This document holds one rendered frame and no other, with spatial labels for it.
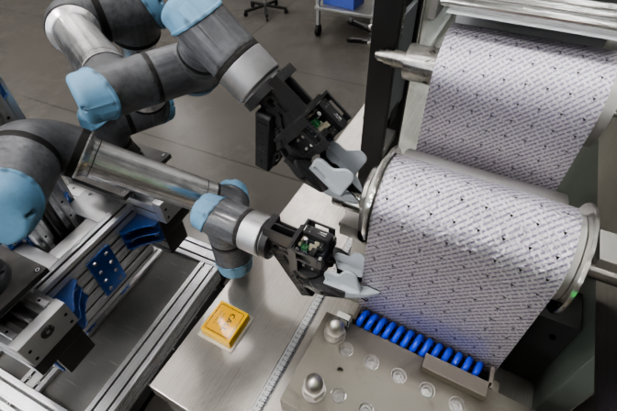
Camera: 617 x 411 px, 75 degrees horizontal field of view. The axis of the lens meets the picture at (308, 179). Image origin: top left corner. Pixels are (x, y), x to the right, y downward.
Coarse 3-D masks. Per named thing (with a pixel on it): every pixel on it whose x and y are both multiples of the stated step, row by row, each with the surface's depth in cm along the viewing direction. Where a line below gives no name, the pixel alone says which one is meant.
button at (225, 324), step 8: (224, 304) 83; (216, 312) 82; (224, 312) 82; (232, 312) 82; (240, 312) 82; (208, 320) 80; (216, 320) 80; (224, 320) 80; (232, 320) 80; (240, 320) 80; (248, 320) 82; (208, 328) 79; (216, 328) 79; (224, 328) 79; (232, 328) 79; (240, 328) 80; (208, 336) 80; (216, 336) 78; (224, 336) 78; (232, 336) 78; (224, 344) 78; (232, 344) 79
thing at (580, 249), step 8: (368, 192) 55; (584, 216) 49; (584, 224) 48; (584, 232) 47; (584, 240) 46; (584, 248) 46; (576, 256) 46; (576, 264) 46; (568, 272) 46; (576, 272) 46; (568, 280) 47; (560, 288) 48; (560, 296) 49
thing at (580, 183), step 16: (576, 160) 100; (592, 160) 86; (576, 176) 94; (592, 176) 82; (560, 192) 104; (576, 192) 90; (592, 192) 78; (592, 288) 62; (592, 304) 60; (592, 320) 58; (592, 336) 56; (560, 352) 66; (576, 352) 60; (592, 352) 54; (560, 368) 63; (576, 368) 58; (592, 368) 55; (544, 384) 68; (560, 384) 61; (576, 384) 59; (592, 384) 57; (544, 400) 65; (560, 400) 63; (576, 400) 62
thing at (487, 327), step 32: (384, 256) 59; (384, 288) 64; (416, 288) 60; (448, 288) 56; (480, 288) 53; (416, 320) 65; (448, 320) 61; (480, 320) 58; (512, 320) 54; (480, 352) 62
